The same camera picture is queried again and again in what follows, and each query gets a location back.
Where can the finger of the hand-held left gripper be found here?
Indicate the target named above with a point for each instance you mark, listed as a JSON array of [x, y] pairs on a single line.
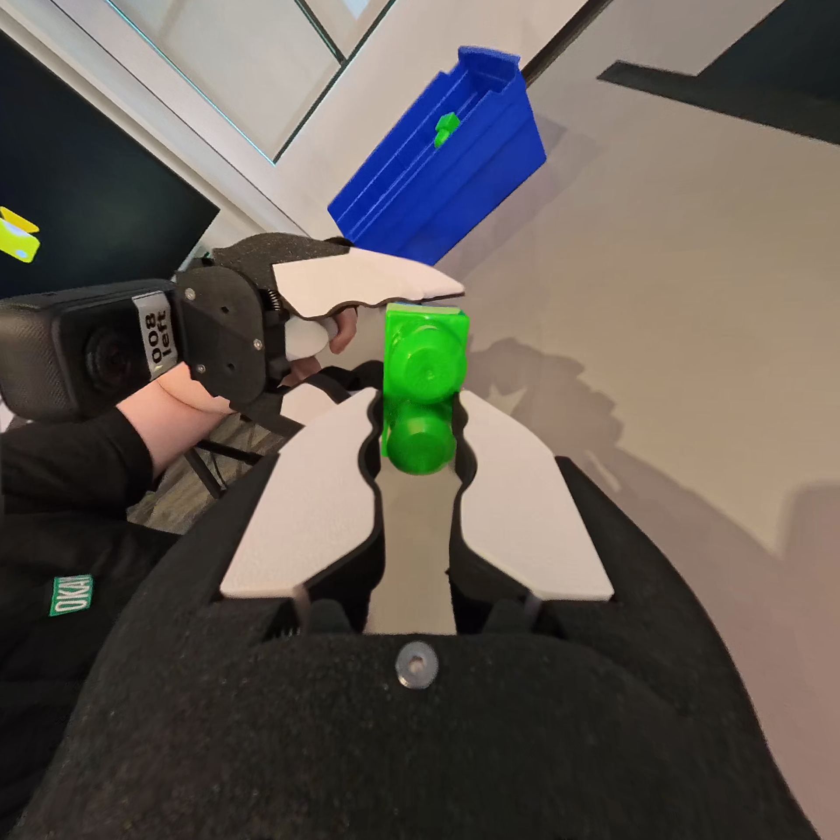
[[367, 279], [305, 338]]

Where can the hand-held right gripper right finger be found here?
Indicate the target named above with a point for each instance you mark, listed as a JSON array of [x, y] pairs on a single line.
[[525, 518]]

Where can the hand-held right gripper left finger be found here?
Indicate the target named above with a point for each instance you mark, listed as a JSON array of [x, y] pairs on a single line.
[[308, 512]]

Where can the green two-stud block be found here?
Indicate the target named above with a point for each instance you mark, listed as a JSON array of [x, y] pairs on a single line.
[[423, 367]]

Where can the blue plastic bin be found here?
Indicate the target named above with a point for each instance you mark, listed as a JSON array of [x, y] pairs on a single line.
[[459, 190]]

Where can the person's left forearm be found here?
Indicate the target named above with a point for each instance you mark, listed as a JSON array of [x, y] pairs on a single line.
[[65, 459]]

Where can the grey desk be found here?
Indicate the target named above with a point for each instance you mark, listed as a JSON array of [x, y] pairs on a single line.
[[656, 328]]

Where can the black desk inlay panel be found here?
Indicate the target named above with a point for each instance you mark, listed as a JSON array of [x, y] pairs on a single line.
[[754, 72]]

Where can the person's left hand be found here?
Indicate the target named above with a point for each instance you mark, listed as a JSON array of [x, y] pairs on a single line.
[[177, 420]]

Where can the small green block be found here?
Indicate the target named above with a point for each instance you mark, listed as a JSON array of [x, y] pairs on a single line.
[[446, 129]]

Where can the black monitor screen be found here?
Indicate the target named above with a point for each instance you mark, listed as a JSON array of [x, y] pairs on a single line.
[[98, 177]]

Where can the large gridded window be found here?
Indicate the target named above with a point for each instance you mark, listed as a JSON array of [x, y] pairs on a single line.
[[216, 59]]

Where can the person's black jacket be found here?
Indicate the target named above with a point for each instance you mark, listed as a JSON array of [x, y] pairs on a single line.
[[59, 656]]

